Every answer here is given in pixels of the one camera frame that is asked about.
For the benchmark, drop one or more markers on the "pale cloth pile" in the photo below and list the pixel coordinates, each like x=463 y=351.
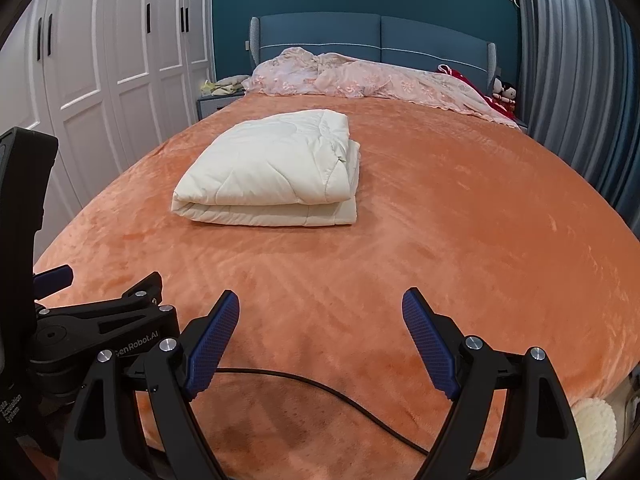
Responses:
x=225 y=86

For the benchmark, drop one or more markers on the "blue padded headboard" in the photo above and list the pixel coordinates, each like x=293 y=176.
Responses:
x=350 y=35

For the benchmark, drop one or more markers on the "grey curtain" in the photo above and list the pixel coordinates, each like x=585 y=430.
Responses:
x=575 y=85

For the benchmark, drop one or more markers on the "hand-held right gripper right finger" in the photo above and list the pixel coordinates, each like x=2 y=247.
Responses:
x=430 y=345

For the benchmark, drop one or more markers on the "small doll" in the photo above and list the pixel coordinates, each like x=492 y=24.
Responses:
x=504 y=92

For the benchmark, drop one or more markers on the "white fluffy slipper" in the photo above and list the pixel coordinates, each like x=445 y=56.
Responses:
x=595 y=430

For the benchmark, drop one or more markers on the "pink floral quilt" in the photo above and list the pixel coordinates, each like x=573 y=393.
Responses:
x=380 y=82

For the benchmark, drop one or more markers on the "blue nightstand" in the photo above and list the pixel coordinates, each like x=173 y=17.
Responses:
x=212 y=105

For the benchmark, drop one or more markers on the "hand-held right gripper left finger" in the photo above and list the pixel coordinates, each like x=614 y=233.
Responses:
x=212 y=345

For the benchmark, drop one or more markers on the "cream quilted garment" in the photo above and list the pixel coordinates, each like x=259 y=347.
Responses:
x=270 y=160

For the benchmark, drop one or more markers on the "white panelled wardrobe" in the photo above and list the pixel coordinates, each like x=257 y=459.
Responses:
x=135 y=50

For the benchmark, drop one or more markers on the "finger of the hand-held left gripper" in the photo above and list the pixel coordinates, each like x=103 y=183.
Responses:
x=125 y=305
x=55 y=280

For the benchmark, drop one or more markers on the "orange plush blanket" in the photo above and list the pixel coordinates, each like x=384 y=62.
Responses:
x=400 y=240

